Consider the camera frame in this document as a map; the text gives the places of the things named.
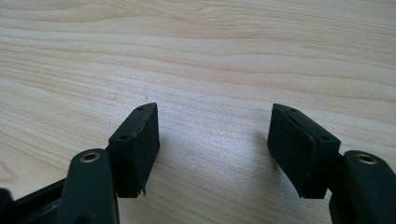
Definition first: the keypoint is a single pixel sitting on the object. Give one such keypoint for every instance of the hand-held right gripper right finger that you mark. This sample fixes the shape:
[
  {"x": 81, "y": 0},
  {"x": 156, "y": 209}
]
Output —
[{"x": 299, "y": 155}]

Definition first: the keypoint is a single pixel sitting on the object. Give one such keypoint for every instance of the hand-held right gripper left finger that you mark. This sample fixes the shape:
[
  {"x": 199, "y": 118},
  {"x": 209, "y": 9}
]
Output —
[{"x": 134, "y": 155}]

